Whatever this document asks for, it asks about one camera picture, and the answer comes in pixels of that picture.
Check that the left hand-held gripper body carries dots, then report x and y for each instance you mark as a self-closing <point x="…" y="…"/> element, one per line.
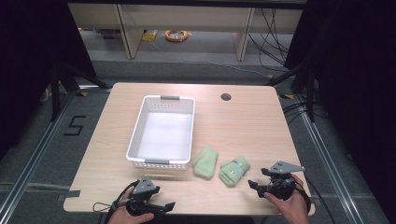
<point x="144" y="186"/>

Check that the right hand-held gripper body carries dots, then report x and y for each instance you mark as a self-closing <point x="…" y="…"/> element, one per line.
<point x="283" y="186"/>

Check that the green mitten with face print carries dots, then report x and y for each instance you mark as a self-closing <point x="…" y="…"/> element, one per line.
<point x="233" y="172"/>

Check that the plain green mitten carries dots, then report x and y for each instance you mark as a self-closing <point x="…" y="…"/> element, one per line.
<point x="205" y="163"/>

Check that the white plastic basket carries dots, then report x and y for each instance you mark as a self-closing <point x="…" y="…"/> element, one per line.
<point x="165" y="133"/>

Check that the person's right hand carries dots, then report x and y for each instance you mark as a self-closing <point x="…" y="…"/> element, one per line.
<point x="292" y="210"/>

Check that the person's left hand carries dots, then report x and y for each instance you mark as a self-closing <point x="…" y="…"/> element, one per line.
<point x="120" y="216"/>

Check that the grey tape strip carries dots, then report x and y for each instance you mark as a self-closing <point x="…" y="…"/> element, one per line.
<point x="73" y="194"/>

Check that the dark round table grommet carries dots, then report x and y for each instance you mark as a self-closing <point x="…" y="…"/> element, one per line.
<point x="226" y="96"/>

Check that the black metal stand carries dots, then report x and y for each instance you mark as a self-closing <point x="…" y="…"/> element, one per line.
<point x="56" y="93"/>
<point x="309" y="93"/>

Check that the black curtain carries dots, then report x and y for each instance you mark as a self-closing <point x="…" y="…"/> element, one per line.
<point x="28" y="62"/>
<point x="358" y="77"/>

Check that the yellow packet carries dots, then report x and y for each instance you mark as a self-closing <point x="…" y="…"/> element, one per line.
<point x="150" y="35"/>

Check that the aluminium floor rail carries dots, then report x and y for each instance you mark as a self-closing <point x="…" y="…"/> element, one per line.
<point x="34" y="155"/>
<point x="330" y="165"/>

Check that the beige wooden desk frame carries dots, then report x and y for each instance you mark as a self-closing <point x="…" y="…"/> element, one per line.
<point x="130" y="21"/>

